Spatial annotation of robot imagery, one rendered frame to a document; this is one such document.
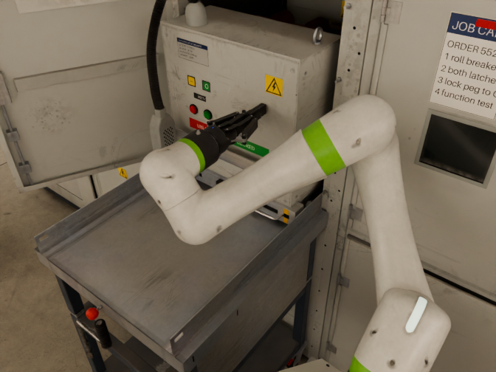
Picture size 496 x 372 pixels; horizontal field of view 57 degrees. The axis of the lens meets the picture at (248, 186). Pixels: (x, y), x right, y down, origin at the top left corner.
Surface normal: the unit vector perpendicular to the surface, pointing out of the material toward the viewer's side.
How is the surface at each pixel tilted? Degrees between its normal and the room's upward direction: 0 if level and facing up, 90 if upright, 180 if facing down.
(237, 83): 90
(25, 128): 90
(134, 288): 0
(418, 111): 90
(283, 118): 90
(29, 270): 0
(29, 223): 0
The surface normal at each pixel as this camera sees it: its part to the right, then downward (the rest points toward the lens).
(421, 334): -0.07, -0.06
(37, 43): 0.44, 0.54
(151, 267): 0.00, -0.79
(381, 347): -0.63, -0.32
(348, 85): -0.61, 0.48
